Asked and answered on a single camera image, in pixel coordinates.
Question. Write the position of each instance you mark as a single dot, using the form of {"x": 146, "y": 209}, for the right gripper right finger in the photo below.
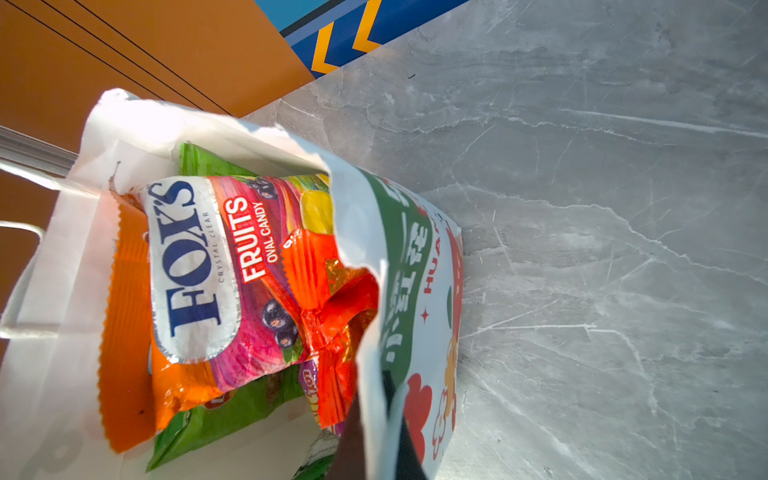
{"x": 408, "y": 466}

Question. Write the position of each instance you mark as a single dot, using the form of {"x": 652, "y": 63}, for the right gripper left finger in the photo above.
{"x": 349, "y": 459}

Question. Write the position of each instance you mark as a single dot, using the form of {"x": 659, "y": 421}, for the large green chips bag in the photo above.
{"x": 222, "y": 414}

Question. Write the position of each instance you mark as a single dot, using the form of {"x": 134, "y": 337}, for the red snack packet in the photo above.
{"x": 336, "y": 305}

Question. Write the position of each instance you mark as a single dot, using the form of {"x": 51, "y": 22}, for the colourful candy bag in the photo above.
{"x": 126, "y": 398}

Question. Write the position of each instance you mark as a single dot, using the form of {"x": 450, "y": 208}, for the white paper bag with flowers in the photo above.
{"x": 50, "y": 414}

